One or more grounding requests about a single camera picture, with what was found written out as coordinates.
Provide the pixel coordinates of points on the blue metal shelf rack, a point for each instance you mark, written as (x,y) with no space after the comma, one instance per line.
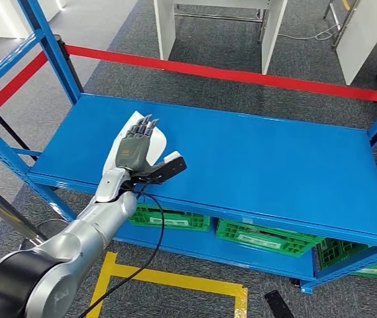
(241,167)

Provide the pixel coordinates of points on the dark stanchion post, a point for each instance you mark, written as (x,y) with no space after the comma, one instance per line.
(75,72)

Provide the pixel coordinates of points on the chrome stanchion post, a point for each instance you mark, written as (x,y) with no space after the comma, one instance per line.
(2,206)

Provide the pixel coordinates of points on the short red barrier belt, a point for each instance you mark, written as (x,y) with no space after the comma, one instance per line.
(12,85)

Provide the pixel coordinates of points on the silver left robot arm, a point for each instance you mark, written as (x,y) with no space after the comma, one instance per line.
(75,237)

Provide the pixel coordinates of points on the chrome metal frame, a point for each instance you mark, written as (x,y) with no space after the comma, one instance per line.
(346,22)

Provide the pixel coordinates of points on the yellow floor tape square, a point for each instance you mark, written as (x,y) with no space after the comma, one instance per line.
(174,278)

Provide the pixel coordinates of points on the open green plastic crate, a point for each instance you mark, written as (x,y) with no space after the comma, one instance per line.
(340,252)

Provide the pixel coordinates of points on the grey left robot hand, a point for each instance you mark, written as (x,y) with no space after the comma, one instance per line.
(133,151)

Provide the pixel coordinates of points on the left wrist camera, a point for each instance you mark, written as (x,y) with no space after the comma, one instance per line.
(171,157)

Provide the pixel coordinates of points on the long red barrier belt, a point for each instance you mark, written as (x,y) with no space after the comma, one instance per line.
(224,73)

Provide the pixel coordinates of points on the white table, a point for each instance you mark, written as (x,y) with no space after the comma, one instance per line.
(165,26)
(364,35)

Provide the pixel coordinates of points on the white curved plastic part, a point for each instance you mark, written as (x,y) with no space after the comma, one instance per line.
(156,142)

